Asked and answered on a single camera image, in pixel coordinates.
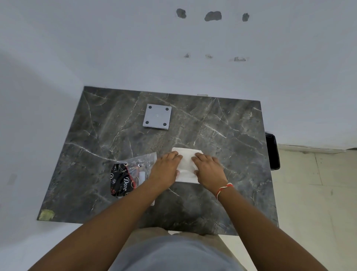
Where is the person's left forearm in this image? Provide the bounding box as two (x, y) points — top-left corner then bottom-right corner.
(28, 180), (169, 271)

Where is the grey square plate with holes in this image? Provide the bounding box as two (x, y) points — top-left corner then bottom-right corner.
(142, 103), (171, 131)

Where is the black patterned cloth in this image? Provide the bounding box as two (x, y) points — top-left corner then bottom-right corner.
(110, 163), (136, 197)

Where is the person's grey shirt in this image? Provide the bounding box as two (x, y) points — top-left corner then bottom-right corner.
(108, 235), (244, 271)

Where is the white cloth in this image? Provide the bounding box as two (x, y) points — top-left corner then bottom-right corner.
(171, 147), (203, 185)

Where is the person's right hand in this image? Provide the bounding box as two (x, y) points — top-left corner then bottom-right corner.
(191, 152), (229, 194)

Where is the black bin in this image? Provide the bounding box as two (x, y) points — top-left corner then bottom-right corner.
(265, 133), (280, 170)

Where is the clear plastic zip bag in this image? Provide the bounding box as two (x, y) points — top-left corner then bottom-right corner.
(110, 152), (158, 207)

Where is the person's right forearm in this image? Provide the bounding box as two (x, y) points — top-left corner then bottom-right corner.
(216, 185), (330, 271)

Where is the red and white wrist thread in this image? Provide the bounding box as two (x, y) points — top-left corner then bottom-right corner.
(216, 183), (234, 199)

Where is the person's left hand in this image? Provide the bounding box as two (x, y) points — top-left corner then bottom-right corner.
(150, 152), (183, 192)

